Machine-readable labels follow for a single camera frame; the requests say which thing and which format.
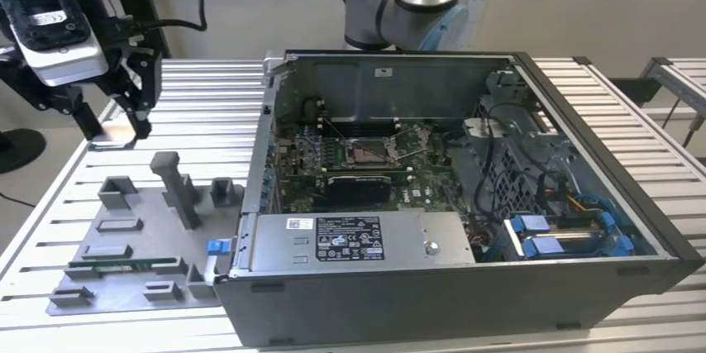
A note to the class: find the metal drive cage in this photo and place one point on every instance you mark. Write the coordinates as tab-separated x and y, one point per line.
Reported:
507	171

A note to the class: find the green motherboard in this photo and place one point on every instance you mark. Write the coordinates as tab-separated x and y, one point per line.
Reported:
430	171

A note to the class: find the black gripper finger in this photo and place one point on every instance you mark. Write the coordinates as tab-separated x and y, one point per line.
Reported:
85	121
144	92

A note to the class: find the black round stand base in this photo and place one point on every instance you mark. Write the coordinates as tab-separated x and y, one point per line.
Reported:
18	150

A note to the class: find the black power supply label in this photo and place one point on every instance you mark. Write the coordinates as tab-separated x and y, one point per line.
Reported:
347	239

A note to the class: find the metal slat side table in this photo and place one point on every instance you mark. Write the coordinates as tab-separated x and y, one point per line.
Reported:
680	80

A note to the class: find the white sticker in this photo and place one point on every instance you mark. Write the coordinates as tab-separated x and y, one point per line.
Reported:
383	72

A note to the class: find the CPU socket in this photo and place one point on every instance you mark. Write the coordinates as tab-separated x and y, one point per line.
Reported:
365	154

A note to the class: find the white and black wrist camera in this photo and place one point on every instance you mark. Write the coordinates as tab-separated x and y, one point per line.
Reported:
65	63

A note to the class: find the blue disk carrier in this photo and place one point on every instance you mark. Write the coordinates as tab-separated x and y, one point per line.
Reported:
543	246
531	222

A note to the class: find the silver square CPU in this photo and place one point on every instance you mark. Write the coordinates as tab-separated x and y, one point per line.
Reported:
116	136

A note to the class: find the blue case latch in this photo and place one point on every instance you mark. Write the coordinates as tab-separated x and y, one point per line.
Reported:
216	246

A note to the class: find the silver power supply unit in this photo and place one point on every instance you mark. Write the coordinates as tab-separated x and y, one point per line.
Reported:
275	245

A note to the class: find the grey plastic parts rack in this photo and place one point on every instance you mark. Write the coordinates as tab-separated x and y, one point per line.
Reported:
160	237

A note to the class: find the black graphics card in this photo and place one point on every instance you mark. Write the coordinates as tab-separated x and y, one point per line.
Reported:
357	189

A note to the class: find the green RAM stick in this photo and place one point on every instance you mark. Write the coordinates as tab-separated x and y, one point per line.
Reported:
143	264

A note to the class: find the dark grey PC case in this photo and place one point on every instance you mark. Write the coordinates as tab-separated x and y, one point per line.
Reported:
385	307

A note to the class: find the black RAM slot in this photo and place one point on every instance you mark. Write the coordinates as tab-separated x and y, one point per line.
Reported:
357	121
357	126

